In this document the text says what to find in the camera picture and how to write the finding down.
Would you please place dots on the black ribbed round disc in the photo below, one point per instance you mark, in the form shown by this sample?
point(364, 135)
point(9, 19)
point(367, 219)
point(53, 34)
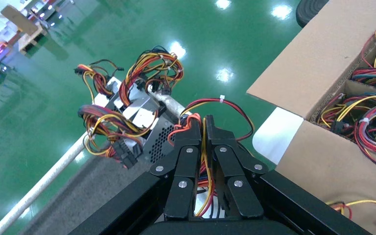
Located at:
point(311, 11)

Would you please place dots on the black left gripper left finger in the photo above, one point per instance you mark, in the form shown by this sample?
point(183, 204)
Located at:
point(184, 162)

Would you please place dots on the cardboard box with dividers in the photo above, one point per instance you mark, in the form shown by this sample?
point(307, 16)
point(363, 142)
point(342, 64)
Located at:
point(321, 58)

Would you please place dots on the brown flat board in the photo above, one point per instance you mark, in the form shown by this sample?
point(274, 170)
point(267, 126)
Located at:
point(19, 19)

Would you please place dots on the wooden pallet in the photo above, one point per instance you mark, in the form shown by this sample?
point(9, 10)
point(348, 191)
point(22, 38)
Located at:
point(30, 42)

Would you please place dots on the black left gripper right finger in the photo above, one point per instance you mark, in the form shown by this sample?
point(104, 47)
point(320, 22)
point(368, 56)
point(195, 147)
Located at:
point(227, 162)

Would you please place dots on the white pipe cart frame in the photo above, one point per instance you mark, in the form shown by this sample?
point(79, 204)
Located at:
point(61, 165)

